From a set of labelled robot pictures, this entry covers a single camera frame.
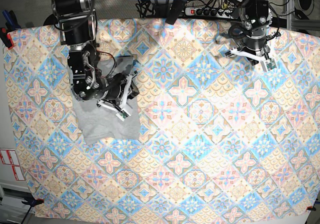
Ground black orange corner clamp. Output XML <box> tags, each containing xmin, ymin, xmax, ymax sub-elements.
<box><xmin>21</xmin><ymin>197</ymin><xmax>44</xmax><ymax>207</ymax></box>

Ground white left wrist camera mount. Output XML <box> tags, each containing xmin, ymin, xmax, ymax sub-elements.
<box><xmin>225</xmin><ymin>32</ymin><xmax>279</xmax><ymax>72</ymax></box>

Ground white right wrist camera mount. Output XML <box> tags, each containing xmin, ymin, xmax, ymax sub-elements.
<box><xmin>96</xmin><ymin>71</ymin><xmax>140</xmax><ymax>121</ymax></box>

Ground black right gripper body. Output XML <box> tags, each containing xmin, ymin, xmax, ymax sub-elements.
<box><xmin>101</xmin><ymin>73</ymin><xmax>130</xmax><ymax>106</ymax></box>

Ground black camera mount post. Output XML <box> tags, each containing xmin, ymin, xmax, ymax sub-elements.
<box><xmin>165</xmin><ymin>0</ymin><xmax>187</xmax><ymax>25</ymax></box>

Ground white power strip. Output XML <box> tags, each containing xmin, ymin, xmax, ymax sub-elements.
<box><xmin>184</xmin><ymin>7</ymin><xmax>234</xmax><ymax>19</ymax></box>

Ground patterned tablecloth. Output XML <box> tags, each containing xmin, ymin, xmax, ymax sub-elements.
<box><xmin>4</xmin><ymin>19</ymin><xmax>320</xmax><ymax>224</ymax></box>

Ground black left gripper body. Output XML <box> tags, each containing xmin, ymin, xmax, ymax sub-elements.
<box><xmin>241</xmin><ymin>35</ymin><xmax>269</xmax><ymax>54</ymax></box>

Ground red white label stickers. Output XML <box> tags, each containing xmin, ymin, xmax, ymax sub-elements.
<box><xmin>0</xmin><ymin>148</ymin><xmax>25</xmax><ymax>181</ymax></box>

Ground black orange table clamp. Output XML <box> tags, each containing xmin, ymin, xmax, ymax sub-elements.
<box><xmin>0</xmin><ymin>10</ymin><xmax>14</xmax><ymax>50</ymax></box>

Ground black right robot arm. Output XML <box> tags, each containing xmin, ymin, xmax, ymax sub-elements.
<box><xmin>51</xmin><ymin>0</ymin><xmax>131</xmax><ymax>109</ymax></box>

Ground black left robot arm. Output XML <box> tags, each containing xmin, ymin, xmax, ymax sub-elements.
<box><xmin>228</xmin><ymin>0</ymin><xmax>272</xmax><ymax>56</ymax></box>

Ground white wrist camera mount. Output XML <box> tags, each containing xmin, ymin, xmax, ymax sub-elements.
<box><xmin>96</xmin><ymin>71</ymin><xmax>140</xmax><ymax>121</ymax></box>
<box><xmin>225</xmin><ymin>32</ymin><xmax>279</xmax><ymax>72</ymax></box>

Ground grey T-shirt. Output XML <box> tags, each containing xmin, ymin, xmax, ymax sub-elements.
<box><xmin>72</xmin><ymin>55</ymin><xmax>141</xmax><ymax>144</ymax></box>

